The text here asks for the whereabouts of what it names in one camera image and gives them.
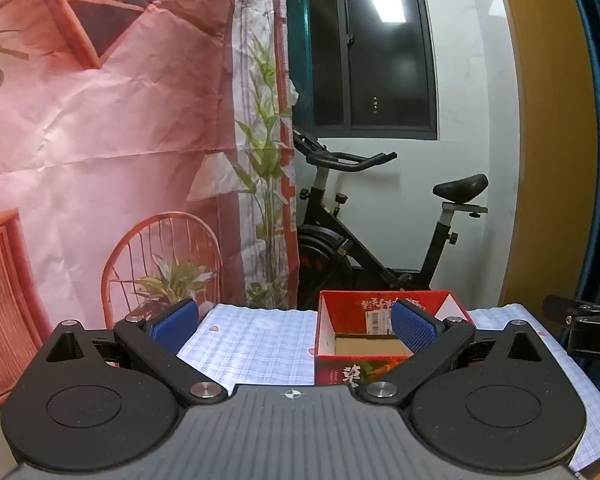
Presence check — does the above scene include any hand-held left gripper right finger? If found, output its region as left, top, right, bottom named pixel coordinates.
left=356, top=298, right=544, bottom=407

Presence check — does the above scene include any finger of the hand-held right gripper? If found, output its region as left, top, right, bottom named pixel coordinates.
left=542, top=294, right=588, bottom=325

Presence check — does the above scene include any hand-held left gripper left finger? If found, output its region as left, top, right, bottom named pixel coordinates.
left=44, top=298, right=229, bottom=407

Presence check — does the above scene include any red cardboard box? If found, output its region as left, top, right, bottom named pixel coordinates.
left=313, top=289, right=476, bottom=389

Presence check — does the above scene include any black exercise bike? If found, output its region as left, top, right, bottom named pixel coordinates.
left=292, top=129, right=490, bottom=312

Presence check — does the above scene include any wooden door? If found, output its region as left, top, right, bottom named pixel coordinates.
left=494, top=0, right=600, bottom=312

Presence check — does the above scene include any printed pink backdrop cloth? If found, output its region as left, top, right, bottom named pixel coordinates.
left=0, top=0, right=302, bottom=413

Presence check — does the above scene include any dark window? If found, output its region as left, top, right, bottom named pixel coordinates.
left=279, top=0, right=439, bottom=142

